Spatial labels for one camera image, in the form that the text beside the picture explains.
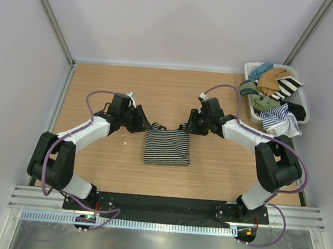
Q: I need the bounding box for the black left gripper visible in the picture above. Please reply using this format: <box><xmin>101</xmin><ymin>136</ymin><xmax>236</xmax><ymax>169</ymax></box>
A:
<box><xmin>119</xmin><ymin>103</ymin><xmax>154</xmax><ymax>135</ymax></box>

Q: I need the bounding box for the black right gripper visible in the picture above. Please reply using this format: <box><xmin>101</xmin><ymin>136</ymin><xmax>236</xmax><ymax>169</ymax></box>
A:
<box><xmin>183</xmin><ymin>108</ymin><xmax>212</xmax><ymax>136</ymax></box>

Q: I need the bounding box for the black white striped tank top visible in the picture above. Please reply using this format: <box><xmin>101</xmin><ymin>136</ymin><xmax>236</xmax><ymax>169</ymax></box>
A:
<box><xmin>143</xmin><ymin>123</ymin><xmax>190</xmax><ymax>167</ymax></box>

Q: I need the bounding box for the blue white striped tank top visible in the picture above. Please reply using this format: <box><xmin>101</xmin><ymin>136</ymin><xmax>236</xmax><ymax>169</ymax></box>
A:
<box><xmin>259</xmin><ymin>104</ymin><xmax>302</xmax><ymax>138</ymax></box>

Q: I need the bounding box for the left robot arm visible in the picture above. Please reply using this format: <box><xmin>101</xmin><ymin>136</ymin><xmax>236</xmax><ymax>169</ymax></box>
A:
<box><xmin>27</xmin><ymin>91</ymin><xmax>151</xmax><ymax>211</ymax></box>

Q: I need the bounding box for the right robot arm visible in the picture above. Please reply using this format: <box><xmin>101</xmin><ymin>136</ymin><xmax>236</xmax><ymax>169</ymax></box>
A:
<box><xmin>185</xmin><ymin>96</ymin><xmax>303</xmax><ymax>222</ymax></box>

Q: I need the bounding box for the olive green garment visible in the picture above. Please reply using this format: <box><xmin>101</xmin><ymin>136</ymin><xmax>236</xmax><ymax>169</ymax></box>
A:
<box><xmin>239</xmin><ymin>80</ymin><xmax>280</xmax><ymax>111</ymax></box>

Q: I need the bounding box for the teal blue garment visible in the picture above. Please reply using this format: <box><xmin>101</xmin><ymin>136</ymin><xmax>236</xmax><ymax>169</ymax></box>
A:
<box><xmin>248</xmin><ymin>62</ymin><xmax>274</xmax><ymax>81</ymax></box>

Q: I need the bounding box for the tan brown garment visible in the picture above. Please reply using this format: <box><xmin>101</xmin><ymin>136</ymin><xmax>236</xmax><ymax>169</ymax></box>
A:
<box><xmin>257</xmin><ymin>68</ymin><xmax>292</xmax><ymax>96</ymax></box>

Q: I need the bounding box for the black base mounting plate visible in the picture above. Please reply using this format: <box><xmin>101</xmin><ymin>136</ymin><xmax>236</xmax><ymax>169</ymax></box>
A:
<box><xmin>61</xmin><ymin>187</ymin><xmax>271</xmax><ymax>228</ymax></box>

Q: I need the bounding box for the wide black white striped garment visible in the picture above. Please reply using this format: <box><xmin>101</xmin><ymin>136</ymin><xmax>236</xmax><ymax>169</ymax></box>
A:
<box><xmin>270</xmin><ymin>77</ymin><xmax>302</xmax><ymax>101</ymax></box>

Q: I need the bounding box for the white plastic laundry basket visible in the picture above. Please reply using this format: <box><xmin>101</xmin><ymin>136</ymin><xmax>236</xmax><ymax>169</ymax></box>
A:
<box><xmin>244</xmin><ymin>62</ymin><xmax>310</xmax><ymax>125</ymax></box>

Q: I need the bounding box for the perforated cable duct strip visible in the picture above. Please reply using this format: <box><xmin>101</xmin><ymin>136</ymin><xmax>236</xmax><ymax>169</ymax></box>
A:
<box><xmin>20</xmin><ymin>210</ymin><xmax>238</xmax><ymax>237</ymax></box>

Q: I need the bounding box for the aluminium front rail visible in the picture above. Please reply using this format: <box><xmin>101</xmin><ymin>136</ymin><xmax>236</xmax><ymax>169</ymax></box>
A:
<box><xmin>7</xmin><ymin>182</ymin><xmax>328</xmax><ymax>236</ymax></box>

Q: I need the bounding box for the left aluminium corner post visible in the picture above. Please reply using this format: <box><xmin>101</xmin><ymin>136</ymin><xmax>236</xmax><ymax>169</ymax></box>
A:
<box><xmin>39</xmin><ymin>0</ymin><xmax>75</xmax><ymax>68</ymax></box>

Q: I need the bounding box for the aluminium corner post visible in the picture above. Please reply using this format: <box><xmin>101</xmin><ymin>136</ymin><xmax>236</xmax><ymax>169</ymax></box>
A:
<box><xmin>39</xmin><ymin>0</ymin><xmax>75</xmax><ymax>68</ymax></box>
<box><xmin>283</xmin><ymin>0</ymin><xmax>333</xmax><ymax>66</ymax></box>

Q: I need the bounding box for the right aluminium corner post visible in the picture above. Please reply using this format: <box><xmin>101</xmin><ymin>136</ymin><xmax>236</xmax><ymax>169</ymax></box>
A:
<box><xmin>283</xmin><ymin>0</ymin><xmax>333</xmax><ymax>66</ymax></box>

